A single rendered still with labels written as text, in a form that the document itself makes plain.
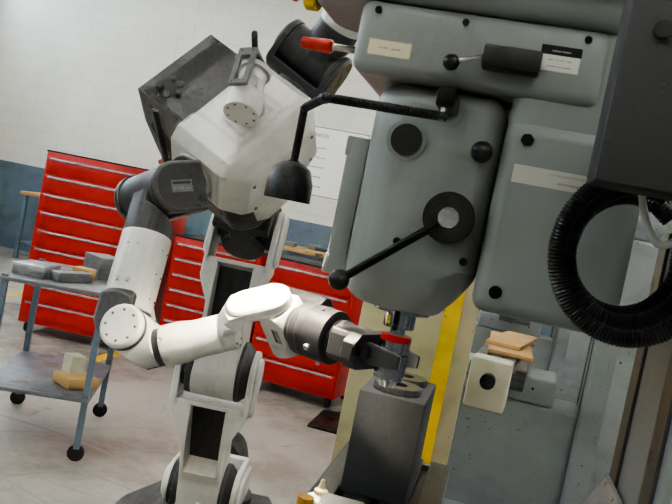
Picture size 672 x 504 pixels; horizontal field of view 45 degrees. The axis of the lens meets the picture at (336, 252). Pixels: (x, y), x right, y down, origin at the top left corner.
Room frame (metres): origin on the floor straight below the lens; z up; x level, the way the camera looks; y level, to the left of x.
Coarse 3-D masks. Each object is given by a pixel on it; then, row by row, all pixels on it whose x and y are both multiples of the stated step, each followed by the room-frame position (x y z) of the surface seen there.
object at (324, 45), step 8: (304, 40) 1.35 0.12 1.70; (312, 40) 1.35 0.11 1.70; (320, 40) 1.34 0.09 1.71; (328, 40) 1.34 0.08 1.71; (304, 48) 1.36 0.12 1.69; (312, 48) 1.35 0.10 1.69; (320, 48) 1.35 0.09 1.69; (328, 48) 1.34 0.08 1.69; (336, 48) 1.34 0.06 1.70; (344, 48) 1.34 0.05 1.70; (352, 48) 1.34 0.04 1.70
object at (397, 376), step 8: (384, 344) 1.19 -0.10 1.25; (392, 344) 1.19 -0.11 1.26; (400, 344) 1.19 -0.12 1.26; (392, 352) 1.19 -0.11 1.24; (400, 352) 1.19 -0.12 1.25; (408, 352) 1.20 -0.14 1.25; (376, 368) 1.20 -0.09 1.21; (384, 368) 1.19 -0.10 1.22; (400, 368) 1.19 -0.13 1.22; (376, 376) 1.20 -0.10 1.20; (384, 376) 1.19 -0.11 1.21; (392, 376) 1.19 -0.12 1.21; (400, 376) 1.19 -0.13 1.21
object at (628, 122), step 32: (640, 0) 0.81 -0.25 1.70; (640, 32) 0.81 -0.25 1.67; (640, 64) 0.80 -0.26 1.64; (608, 96) 0.83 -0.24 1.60; (640, 96) 0.80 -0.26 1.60; (608, 128) 0.81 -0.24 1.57; (640, 128) 0.80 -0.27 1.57; (608, 160) 0.81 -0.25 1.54; (640, 160) 0.80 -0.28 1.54; (640, 192) 0.83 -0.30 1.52
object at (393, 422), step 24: (408, 384) 1.48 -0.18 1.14; (432, 384) 1.60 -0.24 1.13; (360, 408) 1.42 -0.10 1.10; (384, 408) 1.41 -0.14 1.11; (408, 408) 1.40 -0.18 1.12; (360, 432) 1.42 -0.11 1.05; (384, 432) 1.41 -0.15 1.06; (408, 432) 1.40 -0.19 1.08; (360, 456) 1.42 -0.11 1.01; (384, 456) 1.41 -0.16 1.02; (408, 456) 1.40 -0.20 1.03; (360, 480) 1.42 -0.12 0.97; (384, 480) 1.41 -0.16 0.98; (408, 480) 1.40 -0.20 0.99
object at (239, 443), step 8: (232, 440) 2.20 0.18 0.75; (240, 440) 2.24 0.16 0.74; (232, 448) 2.16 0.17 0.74; (240, 448) 2.20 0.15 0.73; (248, 456) 2.25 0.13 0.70; (160, 480) 2.28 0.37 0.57; (144, 488) 2.20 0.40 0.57; (152, 488) 2.21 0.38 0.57; (160, 488) 2.22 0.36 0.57; (248, 488) 2.30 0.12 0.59; (128, 496) 2.12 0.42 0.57; (136, 496) 2.14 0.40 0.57; (144, 496) 2.15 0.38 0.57; (152, 496) 2.16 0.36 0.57; (160, 496) 2.17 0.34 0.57; (248, 496) 2.24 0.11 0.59; (256, 496) 2.31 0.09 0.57; (264, 496) 2.32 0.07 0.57
